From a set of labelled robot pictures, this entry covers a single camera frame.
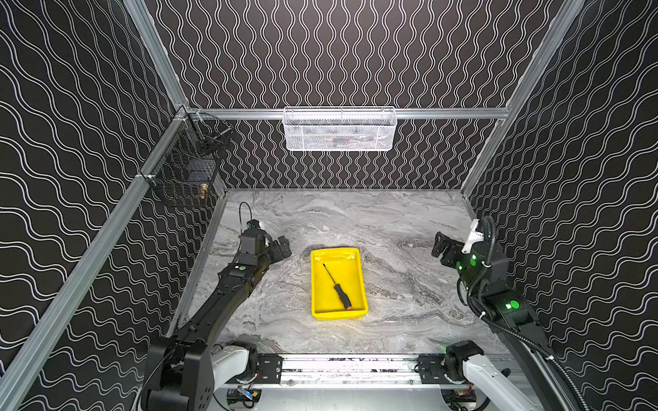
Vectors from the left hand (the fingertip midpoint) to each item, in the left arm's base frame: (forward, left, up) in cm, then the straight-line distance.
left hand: (285, 245), depth 85 cm
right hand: (-4, -51, +11) cm, 52 cm away
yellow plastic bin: (+1, -20, -16) cm, 26 cm away
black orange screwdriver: (-12, -20, -13) cm, 26 cm away
